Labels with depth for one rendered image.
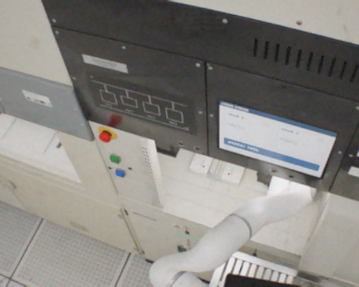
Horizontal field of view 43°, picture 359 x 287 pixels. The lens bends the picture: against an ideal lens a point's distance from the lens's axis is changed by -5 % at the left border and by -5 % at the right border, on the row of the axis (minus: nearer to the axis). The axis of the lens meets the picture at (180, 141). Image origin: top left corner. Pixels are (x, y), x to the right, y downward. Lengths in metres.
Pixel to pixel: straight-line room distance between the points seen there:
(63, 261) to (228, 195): 1.27
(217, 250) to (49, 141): 1.15
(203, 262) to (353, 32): 0.67
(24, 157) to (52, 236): 0.86
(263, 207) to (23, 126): 1.29
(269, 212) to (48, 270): 1.74
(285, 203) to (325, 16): 0.68
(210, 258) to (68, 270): 1.68
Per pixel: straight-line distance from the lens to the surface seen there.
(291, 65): 0.95
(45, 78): 1.39
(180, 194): 1.88
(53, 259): 2.84
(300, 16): 0.85
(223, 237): 1.21
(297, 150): 1.17
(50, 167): 2.08
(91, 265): 2.76
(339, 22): 0.85
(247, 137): 1.18
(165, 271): 1.27
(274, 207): 1.36
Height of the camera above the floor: 2.56
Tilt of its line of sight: 58 degrees down
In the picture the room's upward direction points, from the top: 7 degrees counter-clockwise
